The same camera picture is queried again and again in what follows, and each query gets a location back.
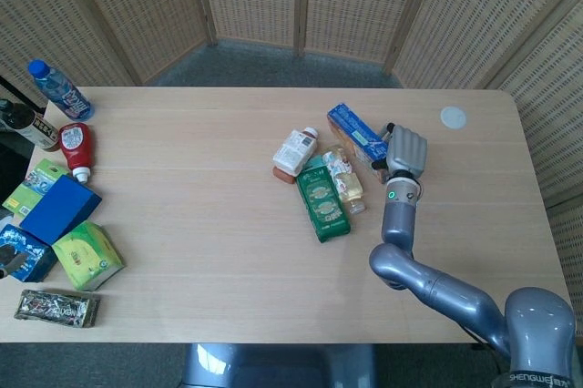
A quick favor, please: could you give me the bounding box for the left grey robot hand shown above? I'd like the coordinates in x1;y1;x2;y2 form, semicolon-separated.
0;245;29;280

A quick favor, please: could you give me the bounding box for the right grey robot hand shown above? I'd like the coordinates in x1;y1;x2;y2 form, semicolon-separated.
371;122;429;182

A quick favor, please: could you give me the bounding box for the blue orange snack box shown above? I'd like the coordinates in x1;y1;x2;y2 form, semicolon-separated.
326;103;391;184

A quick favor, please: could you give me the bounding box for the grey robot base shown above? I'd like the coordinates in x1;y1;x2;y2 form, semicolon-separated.
179;342;379;388

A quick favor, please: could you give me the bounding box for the blue patterned packet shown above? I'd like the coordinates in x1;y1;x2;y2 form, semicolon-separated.
0;222;58;283

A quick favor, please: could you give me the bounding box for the plain blue box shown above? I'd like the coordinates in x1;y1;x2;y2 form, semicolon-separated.
19;175;103;246

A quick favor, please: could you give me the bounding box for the green packet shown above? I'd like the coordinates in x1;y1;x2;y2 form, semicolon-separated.
2;158;72;219

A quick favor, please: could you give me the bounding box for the yellow green tissue box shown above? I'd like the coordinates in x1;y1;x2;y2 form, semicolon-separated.
51;220;126;292

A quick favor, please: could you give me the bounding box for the white round table grommet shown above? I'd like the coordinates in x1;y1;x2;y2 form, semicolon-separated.
439;106;468;129

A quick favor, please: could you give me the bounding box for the clear yellow liquid bottle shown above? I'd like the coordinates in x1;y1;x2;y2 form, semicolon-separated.
322;145;367;215

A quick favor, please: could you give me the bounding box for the dark shiny snack packet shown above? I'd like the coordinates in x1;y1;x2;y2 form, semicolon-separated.
14;289;102;330

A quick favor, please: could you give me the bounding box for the black equipment stand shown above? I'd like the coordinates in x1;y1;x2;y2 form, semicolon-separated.
0;76;46;207

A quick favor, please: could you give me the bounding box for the green foil snack package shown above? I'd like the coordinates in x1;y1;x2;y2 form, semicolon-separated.
295;155;352;243

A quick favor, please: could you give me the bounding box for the white drink bottle brown base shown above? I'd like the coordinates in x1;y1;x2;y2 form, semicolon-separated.
271;127;320;187

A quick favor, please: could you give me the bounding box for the red ketchup bottle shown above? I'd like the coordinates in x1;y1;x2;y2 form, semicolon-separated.
57;122;95;184

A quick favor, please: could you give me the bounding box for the dark soy sauce bottle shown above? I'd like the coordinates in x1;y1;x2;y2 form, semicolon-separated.
0;98;61;152

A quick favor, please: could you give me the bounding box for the blue capped water bottle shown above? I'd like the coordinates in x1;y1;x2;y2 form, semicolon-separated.
27;58;96;123

